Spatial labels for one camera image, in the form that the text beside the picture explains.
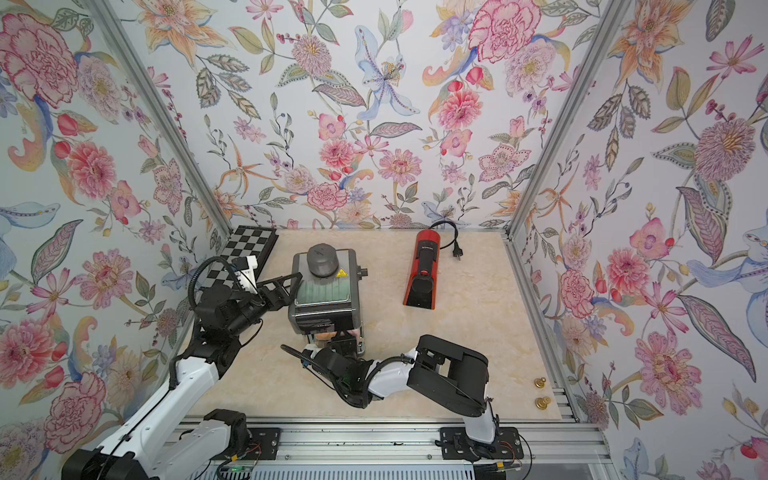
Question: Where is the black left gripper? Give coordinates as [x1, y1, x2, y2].
[226, 273, 301, 339]

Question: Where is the silver grey coffee machine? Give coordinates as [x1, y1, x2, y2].
[289, 243, 368, 357]

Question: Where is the orange blue patterned cloth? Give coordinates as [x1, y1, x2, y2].
[311, 331, 337, 348]

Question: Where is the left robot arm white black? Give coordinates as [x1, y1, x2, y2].
[61, 256, 303, 479]

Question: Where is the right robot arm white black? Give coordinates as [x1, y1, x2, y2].
[293, 334, 499, 446]

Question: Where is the red capsule coffee machine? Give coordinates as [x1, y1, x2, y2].
[403, 229, 440, 310]

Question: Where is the black white chessboard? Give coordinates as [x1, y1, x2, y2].
[198, 225, 278, 289]

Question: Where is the brass knob lower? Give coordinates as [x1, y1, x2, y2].
[534, 396, 552, 410]

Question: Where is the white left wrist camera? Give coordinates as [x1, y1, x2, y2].
[232, 255, 259, 293]

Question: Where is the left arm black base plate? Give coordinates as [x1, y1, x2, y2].
[213, 427, 282, 461]

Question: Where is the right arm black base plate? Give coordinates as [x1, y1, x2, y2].
[435, 427, 526, 463]

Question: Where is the black power cord with plug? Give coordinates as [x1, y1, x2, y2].
[428, 218, 464, 262]

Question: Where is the aluminium rail frame front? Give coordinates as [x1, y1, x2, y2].
[95, 386, 619, 480]

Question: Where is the left aluminium corner post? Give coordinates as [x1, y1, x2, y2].
[84, 0, 233, 235]

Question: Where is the aluminium corner post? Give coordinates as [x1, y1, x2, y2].
[84, 0, 233, 235]
[506, 0, 631, 238]

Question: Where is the right aluminium corner post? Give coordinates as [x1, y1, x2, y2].
[506, 0, 631, 238]

